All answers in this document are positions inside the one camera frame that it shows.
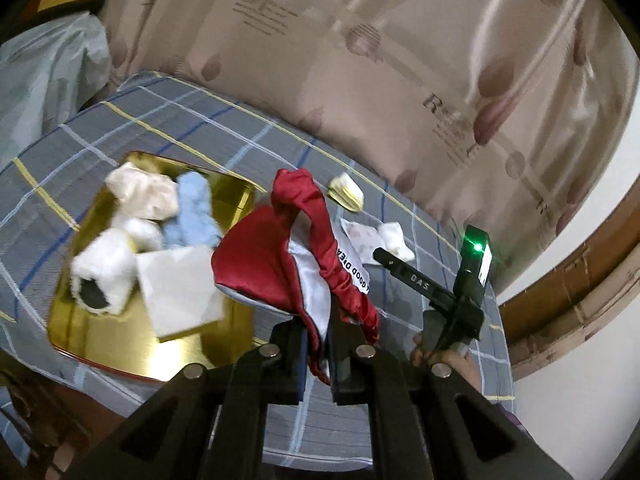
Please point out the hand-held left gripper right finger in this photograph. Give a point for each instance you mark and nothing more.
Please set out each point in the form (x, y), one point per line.
(347, 375)

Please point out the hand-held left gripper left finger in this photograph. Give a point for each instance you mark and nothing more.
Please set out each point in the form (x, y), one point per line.
(287, 365)

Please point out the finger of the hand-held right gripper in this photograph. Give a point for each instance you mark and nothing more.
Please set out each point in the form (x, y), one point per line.
(415, 280)

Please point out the red satin cloth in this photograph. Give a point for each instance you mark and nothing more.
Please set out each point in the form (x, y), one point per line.
(260, 265)

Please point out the gold tin box red edge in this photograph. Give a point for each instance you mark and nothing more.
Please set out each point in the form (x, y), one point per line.
(150, 355)

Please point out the light blue fluffy towel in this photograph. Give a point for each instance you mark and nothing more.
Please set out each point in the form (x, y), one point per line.
(192, 210)

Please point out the white fluffy cloth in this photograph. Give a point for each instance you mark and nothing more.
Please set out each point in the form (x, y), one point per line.
(142, 232)

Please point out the white fluffy cover black opening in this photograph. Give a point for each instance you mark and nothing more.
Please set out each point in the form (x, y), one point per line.
(107, 265)

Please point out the cream satin cloth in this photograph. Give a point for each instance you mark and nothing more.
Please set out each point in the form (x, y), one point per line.
(145, 190)

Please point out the person's right hand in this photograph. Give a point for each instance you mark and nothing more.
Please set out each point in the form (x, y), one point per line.
(462, 367)

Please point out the white towel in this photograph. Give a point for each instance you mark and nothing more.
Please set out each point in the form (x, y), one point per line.
(397, 240)

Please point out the white crumpled pouch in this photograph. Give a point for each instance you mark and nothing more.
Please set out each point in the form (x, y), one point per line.
(360, 237)

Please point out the white pad yellow edge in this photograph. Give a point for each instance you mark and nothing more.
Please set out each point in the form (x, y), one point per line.
(346, 191)

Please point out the beige leaf print curtain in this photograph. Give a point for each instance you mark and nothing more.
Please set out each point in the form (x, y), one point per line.
(400, 60)

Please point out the grey plaid bed sheet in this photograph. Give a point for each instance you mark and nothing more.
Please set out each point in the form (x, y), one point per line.
(60, 185)

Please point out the translucent plastic bag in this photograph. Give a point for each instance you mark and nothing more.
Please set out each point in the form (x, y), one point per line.
(45, 75)

